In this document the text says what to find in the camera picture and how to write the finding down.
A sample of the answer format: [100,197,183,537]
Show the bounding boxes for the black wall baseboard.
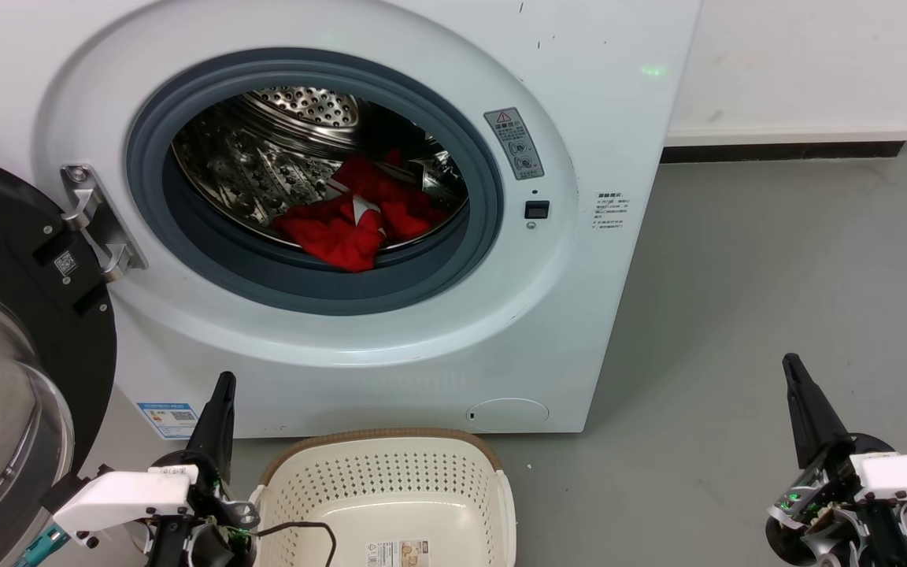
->
[661,140,907,165]

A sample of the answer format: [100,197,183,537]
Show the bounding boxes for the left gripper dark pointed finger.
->
[213,372,236,480]
[184,372,228,466]

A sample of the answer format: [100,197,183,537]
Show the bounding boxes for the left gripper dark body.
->
[145,453,260,567]

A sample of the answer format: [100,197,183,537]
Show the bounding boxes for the red garment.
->
[271,150,450,273]

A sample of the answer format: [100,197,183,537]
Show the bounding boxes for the blue energy label sticker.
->
[136,402,201,439]

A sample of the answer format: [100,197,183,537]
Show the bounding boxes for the grey rubber door gasket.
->
[126,49,505,317]

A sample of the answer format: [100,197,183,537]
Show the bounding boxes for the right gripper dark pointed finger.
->
[783,355,826,470]
[791,354,856,457]

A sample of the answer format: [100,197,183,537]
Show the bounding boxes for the stainless steel washing machine drum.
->
[172,87,470,253]

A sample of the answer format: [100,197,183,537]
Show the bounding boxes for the white front-load washing machine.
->
[0,0,704,439]

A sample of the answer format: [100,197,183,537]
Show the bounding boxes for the thin black cable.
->
[253,521,338,567]

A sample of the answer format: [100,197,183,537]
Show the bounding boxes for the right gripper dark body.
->
[765,435,907,567]

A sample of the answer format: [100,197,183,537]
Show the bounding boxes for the printed product label sticker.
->
[365,539,431,565]

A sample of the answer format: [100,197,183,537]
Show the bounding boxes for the grey warning sticker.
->
[484,108,545,180]

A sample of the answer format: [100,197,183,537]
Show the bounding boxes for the round white filter cover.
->
[467,398,550,433]

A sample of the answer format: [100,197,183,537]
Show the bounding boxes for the cream perforated laundry basket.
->
[249,428,517,567]

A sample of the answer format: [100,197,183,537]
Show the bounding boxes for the teal plastic clip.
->
[16,526,70,567]

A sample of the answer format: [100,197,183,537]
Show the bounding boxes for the silver metal door hinge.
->
[60,164,147,283]

